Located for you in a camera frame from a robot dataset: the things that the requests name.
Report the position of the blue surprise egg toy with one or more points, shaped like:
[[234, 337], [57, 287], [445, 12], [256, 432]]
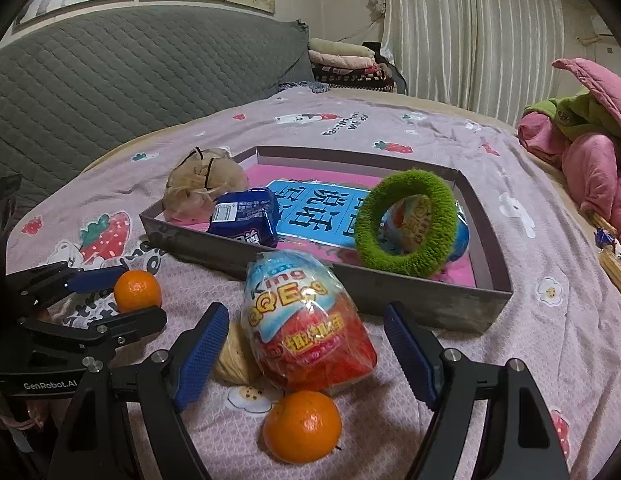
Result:
[[406, 223]]

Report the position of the pink strawberry bear blanket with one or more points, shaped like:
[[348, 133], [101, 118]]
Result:
[[563, 319]]

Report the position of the white air conditioner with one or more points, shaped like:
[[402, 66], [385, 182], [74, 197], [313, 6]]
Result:
[[601, 31]]

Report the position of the grey shallow cardboard tray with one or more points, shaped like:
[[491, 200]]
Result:
[[319, 192]]

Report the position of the stack of folded blankets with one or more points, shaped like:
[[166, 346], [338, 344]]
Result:
[[340, 64]]

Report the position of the grey quilted headboard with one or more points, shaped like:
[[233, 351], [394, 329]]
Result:
[[74, 90]]

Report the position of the pink quilted duvet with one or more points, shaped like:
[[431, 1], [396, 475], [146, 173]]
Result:
[[592, 163]]

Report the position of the red surprise egg toy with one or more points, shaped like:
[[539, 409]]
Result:
[[302, 325]]

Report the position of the beige organza drawstring pouch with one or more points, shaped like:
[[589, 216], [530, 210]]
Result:
[[195, 184]]

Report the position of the green garment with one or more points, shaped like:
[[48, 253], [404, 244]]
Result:
[[577, 115]]

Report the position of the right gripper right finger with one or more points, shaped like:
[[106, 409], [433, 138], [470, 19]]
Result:
[[418, 352]]

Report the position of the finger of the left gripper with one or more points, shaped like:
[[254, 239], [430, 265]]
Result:
[[86, 281], [132, 326]]

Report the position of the small orange mandarin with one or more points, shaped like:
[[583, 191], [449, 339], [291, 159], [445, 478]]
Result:
[[136, 290]]

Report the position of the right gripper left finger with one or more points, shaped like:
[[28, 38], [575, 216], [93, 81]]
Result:
[[194, 355]]

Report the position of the walnut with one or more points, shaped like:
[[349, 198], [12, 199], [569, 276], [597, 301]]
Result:
[[235, 363]]

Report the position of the snack pile on bed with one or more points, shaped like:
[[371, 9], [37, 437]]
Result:
[[609, 247]]

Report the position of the person's left hand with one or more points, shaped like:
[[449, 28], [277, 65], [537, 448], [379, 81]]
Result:
[[23, 414]]

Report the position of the white striped curtain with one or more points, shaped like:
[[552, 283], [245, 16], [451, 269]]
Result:
[[493, 57]]

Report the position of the pink and blue book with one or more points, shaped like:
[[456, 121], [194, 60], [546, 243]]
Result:
[[430, 259]]

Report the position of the blue snack packet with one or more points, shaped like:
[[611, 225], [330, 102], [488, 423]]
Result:
[[250, 216]]

